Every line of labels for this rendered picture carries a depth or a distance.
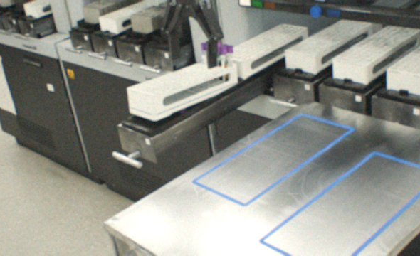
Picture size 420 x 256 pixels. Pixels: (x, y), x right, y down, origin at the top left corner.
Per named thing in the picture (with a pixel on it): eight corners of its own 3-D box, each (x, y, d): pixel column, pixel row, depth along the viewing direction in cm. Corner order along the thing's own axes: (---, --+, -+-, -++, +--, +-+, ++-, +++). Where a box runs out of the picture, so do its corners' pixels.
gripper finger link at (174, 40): (170, 34, 152) (168, 34, 153) (172, 60, 155) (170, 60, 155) (179, 32, 154) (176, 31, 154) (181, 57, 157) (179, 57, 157)
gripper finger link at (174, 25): (182, 6, 145) (179, 2, 145) (165, 35, 153) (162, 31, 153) (193, 3, 147) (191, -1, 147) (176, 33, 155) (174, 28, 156)
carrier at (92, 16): (106, 23, 226) (102, 8, 223) (102, 24, 225) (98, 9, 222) (88, 20, 234) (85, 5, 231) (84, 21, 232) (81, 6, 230)
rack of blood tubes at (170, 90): (212, 80, 165) (211, 58, 163) (239, 86, 159) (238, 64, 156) (128, 112, 146) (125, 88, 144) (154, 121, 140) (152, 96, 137)
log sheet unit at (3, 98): (-5, 107, 318) (-26, 45, 302) (20, 119, 300) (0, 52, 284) (-9, 109, 317) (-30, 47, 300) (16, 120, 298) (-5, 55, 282)
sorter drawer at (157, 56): (272, 8, 243) (270, -14, 239) (299, 11, 234) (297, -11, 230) (137, 70, 200) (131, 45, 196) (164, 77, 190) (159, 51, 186)
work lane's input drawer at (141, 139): (287, 58, 191) (285, 31, 187) (322, 65, 182) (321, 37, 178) (108, 157, 148) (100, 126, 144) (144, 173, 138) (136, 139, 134)
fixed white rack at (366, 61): (390, 45, 171) (390, 24, 168) (423, 50, 164) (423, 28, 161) (332, 82, 153) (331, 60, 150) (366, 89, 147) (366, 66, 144)
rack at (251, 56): (283, 43, 185) (281, 23, 182) (310, 47, 178) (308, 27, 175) (218, 77, 167) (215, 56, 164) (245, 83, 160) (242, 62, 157)
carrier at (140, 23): (158, 33, 206) (155, 16, 203) (154, 34, 205) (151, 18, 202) (137, 28, 213) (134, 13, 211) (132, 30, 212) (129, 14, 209)
